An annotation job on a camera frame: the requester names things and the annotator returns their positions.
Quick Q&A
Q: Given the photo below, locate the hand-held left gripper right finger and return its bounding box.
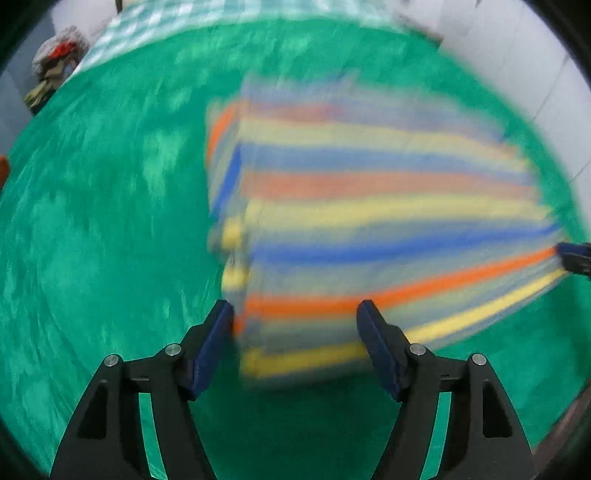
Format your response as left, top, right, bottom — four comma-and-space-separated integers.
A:
356, 299, 536, 480

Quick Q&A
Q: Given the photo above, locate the pile of clothes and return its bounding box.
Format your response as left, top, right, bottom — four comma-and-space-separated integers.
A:
24, 25, 91, 116

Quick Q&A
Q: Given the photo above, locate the green checked bedsheet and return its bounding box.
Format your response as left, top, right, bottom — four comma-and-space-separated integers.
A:
65, 0, 409, 85

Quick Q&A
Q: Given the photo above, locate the striped multicolour towel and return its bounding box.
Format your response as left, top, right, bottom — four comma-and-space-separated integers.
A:
205, 76, 571, 393

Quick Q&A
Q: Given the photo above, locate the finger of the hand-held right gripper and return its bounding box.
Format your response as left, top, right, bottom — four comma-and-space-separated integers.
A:
555, 241, 591, 278

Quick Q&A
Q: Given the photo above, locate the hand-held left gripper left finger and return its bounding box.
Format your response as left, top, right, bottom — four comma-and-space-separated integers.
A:
50, 299, 235, 480

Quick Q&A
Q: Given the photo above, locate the green patterned blanket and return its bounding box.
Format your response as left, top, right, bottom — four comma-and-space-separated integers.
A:
0, 18, 588, 480

